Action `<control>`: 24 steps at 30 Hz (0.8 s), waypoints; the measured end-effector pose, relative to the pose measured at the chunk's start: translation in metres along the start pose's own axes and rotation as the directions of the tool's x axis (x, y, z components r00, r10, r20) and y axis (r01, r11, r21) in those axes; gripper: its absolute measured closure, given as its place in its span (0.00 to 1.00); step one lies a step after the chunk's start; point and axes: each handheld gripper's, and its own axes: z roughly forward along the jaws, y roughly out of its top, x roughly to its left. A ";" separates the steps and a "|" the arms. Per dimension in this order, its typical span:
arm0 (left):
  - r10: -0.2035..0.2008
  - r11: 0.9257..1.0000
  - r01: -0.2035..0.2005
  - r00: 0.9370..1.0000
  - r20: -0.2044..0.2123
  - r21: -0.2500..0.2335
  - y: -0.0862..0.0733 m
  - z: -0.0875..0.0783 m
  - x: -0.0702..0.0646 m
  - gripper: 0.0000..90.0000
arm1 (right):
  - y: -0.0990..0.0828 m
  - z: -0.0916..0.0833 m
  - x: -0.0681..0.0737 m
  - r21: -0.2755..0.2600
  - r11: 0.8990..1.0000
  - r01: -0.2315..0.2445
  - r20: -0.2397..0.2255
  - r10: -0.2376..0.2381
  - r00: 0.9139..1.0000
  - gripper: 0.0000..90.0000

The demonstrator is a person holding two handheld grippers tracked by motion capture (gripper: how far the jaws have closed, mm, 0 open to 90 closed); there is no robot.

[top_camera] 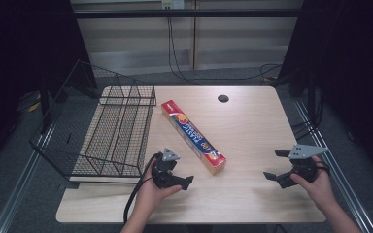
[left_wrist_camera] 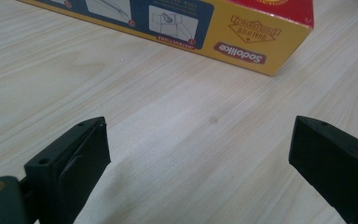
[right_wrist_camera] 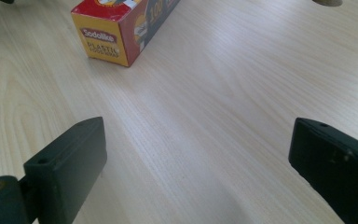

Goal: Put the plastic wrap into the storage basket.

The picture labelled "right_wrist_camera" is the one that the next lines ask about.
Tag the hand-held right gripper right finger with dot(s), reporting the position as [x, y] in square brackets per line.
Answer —
[335, 168]

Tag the brown round object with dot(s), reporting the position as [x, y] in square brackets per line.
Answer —
[327, 2]

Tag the dark object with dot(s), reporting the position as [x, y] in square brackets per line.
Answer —
[7, 1]

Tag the red and yellow wrap box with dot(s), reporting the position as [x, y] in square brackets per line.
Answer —
[118, 29]

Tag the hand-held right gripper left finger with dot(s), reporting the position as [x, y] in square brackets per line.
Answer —
[65, 174]

